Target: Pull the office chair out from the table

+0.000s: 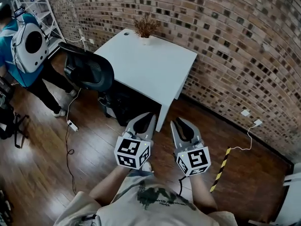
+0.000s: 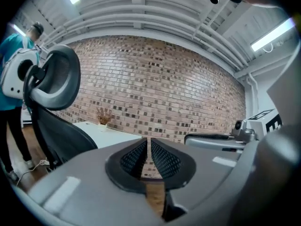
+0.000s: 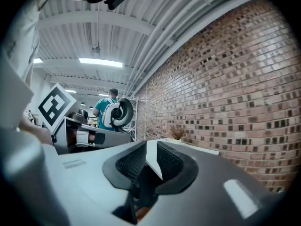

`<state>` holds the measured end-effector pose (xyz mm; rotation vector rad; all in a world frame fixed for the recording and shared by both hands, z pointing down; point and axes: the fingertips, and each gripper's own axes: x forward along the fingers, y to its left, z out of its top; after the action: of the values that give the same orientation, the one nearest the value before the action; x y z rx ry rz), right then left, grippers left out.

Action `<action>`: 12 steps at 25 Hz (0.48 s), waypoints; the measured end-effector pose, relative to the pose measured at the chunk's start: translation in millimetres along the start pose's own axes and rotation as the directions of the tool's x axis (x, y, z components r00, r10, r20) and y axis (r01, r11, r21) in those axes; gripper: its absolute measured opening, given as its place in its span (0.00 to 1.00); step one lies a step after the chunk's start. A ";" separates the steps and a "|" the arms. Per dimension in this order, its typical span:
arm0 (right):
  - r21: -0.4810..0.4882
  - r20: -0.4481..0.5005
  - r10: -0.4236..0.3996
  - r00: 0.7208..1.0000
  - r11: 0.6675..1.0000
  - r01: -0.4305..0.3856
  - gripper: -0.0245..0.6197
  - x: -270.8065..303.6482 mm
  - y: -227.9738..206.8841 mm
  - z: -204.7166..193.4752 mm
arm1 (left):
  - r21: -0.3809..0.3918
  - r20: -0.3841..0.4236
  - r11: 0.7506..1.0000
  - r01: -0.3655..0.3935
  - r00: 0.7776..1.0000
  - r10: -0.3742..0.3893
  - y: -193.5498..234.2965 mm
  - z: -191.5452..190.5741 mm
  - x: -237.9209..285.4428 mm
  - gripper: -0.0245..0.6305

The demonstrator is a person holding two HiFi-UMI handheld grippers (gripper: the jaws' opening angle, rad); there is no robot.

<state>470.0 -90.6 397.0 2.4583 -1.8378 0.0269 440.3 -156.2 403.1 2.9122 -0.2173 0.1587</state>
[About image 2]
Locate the white desk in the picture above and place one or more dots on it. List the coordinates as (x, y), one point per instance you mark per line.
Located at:
(113, 135)

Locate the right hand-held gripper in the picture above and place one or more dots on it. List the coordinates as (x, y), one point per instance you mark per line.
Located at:
(258, 126)

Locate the dried plant in white pot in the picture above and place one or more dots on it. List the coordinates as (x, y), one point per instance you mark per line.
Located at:
(103, 119)

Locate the black office chair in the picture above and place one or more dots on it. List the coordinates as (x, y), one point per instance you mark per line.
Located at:
(61, 135)

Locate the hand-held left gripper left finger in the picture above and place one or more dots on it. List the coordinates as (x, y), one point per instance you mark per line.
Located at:
(89, 185)

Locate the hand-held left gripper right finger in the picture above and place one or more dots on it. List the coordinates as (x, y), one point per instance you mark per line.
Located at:
(207, 173)

